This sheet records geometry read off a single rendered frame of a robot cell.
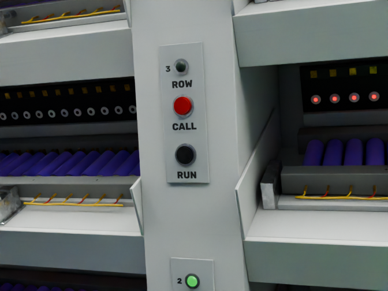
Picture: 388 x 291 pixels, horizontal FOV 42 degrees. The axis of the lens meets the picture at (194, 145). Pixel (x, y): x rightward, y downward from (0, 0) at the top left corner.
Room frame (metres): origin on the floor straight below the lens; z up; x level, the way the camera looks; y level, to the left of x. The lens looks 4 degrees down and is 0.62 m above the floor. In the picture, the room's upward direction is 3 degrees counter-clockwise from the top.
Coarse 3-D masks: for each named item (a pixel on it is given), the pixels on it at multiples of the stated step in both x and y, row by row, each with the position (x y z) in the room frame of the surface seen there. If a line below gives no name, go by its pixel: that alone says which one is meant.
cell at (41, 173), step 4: (64, 152) 0.65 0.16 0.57; (68, 152) 0.65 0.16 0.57; (60, 156) 0.64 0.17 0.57; (64, 156) 0.64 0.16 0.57; (68, 156) 0.64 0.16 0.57; (56, 160) 0.63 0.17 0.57; (60, 160) 0.63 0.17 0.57; (64, 160) 0.63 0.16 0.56; (48, 164) 0.62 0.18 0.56; (52, 164) 0.62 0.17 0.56; (56, 164) 0.62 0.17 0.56; (60, 164) 0.63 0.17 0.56; (44, 168) 0.61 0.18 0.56; (48, 168) 0.61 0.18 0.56; (52, 168) 0.61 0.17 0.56; (56, 168) 0.62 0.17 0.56; (40, 172) 0.60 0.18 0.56; (44, 172) 0.60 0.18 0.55; (48, 172) 0.60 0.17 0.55; (52, 172) 0.61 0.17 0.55
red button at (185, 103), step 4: (176, 100) 0.45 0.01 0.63; (180, 100) 0.45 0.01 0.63; (184, 100) 0.44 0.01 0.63; (188, 100) 0.44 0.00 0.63; (176, 104) 0.45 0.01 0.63; (180, 104) 0.45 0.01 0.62; (184, 104) 0.44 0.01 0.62; (188, 104) 0.44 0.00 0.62; (176, 108) 0.45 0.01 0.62; (180, 108) 0.45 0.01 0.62; (184, 108) 0.45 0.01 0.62; (188, 108) 0.44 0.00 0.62; (176, 112) 0.45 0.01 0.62; (180, 112) 0.45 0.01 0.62; (184, 112) 0.45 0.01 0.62; (188, 112) 0.45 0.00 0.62
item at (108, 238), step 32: (0, 128) 0.73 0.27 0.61; (32, 128) 0.71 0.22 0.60; (64, 128) 0.69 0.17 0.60; (96, 128) 0.68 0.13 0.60; (128, 128) 0.66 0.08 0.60; (32, 224) 0.53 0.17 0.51; (64, 224) 0.51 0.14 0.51; (96, 224) 0.50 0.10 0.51; (128, 224) 0.49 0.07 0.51; (0, 256) 0.54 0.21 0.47; (32, 256) 0.53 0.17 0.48; (64, 256) 0.51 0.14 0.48; (96, 256) 0.50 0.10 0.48; (128, 256) 0.48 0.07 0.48
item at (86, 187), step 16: (32, 176) 0.58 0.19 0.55; (48, 176) 0.58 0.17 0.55; (64, 176) 0.57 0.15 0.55; (80, 176) 0.56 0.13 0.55; (96, 176) 0.55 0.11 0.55; (112, 176) 0.55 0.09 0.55; (128, 176) 0.54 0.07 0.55; (32, 192) 0.57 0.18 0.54; (48, 192) 0.56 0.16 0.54; (64, 192) 0.55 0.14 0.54; (80, 192) 0.55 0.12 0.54; (96, 192) 0.54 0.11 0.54; (112, 192) 0.53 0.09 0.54; (128, 192) 0.53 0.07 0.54
